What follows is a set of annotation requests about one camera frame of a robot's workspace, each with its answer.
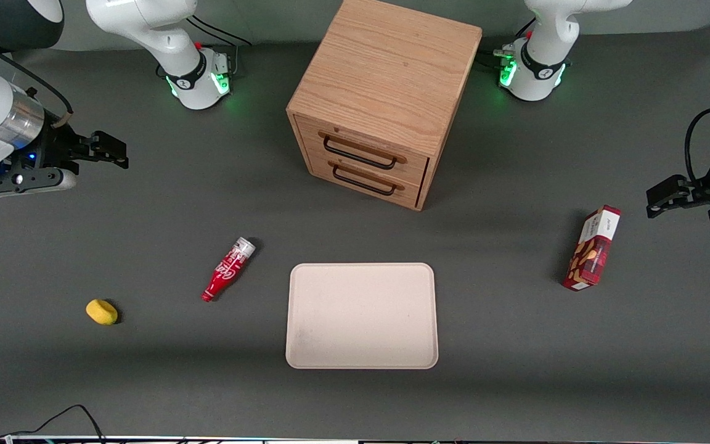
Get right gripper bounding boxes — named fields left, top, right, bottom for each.
left=0, top=122, right=129, bottom=183

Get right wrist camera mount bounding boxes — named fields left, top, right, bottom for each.
left=0, top=168, right=78, bottom=199

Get red cookie box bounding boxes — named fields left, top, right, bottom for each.
left=563, top=205, right=622, bottom=292

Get black right base cables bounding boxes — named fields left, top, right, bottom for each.
left=187, top=15, right=252, bottom=47

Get long black drawer handle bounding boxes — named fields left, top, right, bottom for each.
left=323, top=136, right=398, bottom=170

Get yellow sponge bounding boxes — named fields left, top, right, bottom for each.
left=86, top=299, right=118, bottom=326

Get wooden drawer cabinet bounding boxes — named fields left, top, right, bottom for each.
left=286, top=0, right=483, bottom=212

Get short black drawer handle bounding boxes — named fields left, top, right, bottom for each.
left=332, top=163, right=398, bottom=197

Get beige plastic tray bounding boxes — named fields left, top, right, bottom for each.
left=285, top=263, right=439, bottom=370

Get wooden drawer with long handle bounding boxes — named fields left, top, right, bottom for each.
left=296, top=114, right=430, bottom=186

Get black base cables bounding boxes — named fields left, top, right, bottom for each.
left=187, top=15, right=252, bottom=47
left=477, top=17, right=538, bottom=70

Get black cable on table edge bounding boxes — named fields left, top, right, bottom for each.
left=0, top=404, right=107, bottom=444

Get wooden drawer with short handle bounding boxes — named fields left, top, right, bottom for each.
left=306, top=151, right=423, bottom=208

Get black left base cables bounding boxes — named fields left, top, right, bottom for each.
left=477, top=17, right=538, bottom=70

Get red coke bottle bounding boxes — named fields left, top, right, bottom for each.
left=201, top=237, right=256, bottom=303

